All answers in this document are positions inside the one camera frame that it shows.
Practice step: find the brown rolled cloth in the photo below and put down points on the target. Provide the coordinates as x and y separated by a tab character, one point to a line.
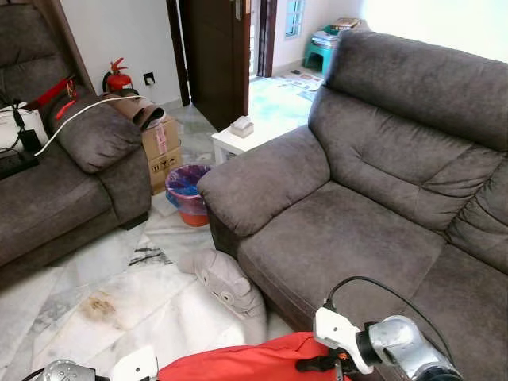
143	113

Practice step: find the silver door lock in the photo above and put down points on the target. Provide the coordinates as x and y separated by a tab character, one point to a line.
237	8

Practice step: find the red fire extinguisher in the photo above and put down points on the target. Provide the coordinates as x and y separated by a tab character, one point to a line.
119	79

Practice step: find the stack of papers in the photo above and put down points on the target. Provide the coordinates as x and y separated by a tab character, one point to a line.
341	25

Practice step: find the grey fabric sofa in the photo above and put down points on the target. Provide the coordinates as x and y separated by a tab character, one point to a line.
55	206
357	230

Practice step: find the white side table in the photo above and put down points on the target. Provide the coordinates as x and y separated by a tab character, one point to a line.
238	144

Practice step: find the printed floor mat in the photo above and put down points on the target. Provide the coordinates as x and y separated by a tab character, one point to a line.
298	79

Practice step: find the green plastic stool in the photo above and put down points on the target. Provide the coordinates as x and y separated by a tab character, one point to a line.
317	54

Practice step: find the red flat bag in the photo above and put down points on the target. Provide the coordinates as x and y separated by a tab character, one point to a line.
49	94

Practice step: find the dark brown door frame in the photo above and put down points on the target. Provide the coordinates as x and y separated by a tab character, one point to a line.
266	40

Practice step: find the blue louvre window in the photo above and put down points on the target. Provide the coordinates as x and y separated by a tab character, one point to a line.
294	16

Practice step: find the cardboard box with black print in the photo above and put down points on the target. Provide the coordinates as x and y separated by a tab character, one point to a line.
167	168

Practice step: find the dark brown door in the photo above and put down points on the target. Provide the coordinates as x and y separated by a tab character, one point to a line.
214	55

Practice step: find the cardboard box with red tape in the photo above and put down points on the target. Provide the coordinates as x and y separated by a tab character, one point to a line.
163	136

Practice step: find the orange bin with blue bag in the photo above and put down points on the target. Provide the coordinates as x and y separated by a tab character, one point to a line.
190	208

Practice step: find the black wall socket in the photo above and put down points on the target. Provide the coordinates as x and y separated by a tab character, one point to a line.
149	78

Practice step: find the beige tissue box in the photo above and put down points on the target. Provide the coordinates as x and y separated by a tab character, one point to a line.
242	127

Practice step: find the black power strip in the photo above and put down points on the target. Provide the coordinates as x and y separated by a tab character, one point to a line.
16	165

